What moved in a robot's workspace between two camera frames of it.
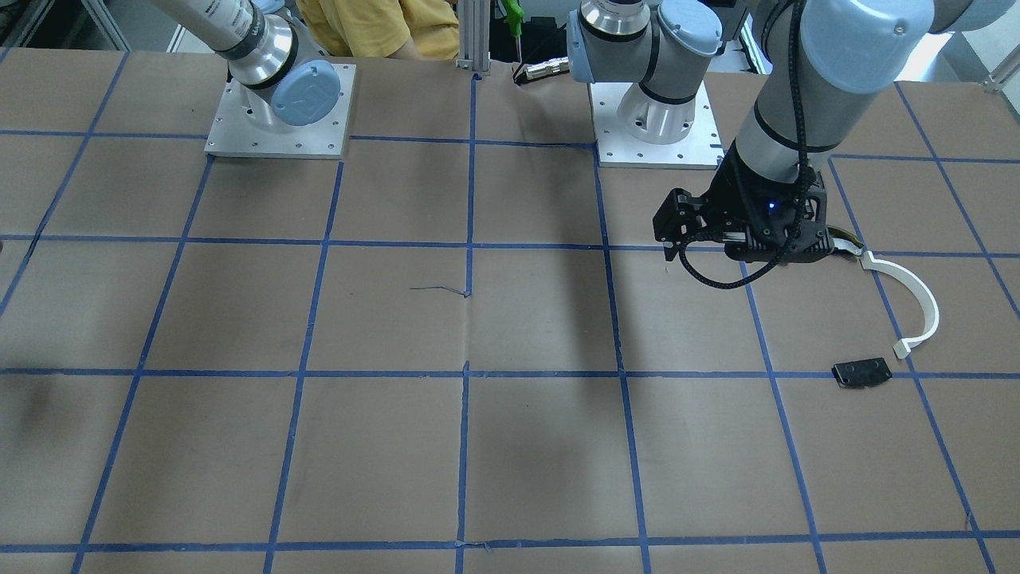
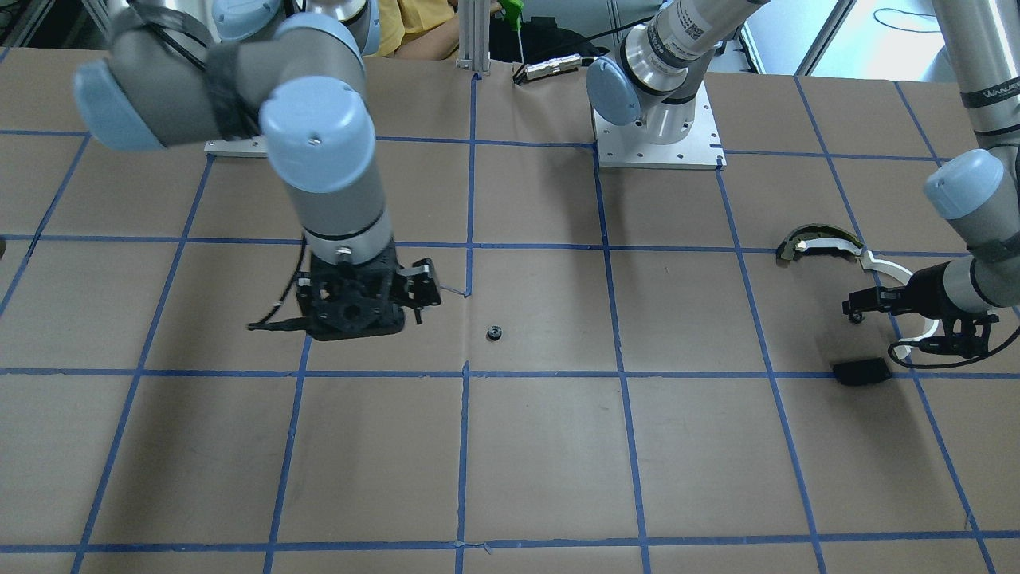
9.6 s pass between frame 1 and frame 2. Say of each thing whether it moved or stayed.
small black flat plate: stayed
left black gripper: moved
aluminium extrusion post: stayed
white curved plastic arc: stayed
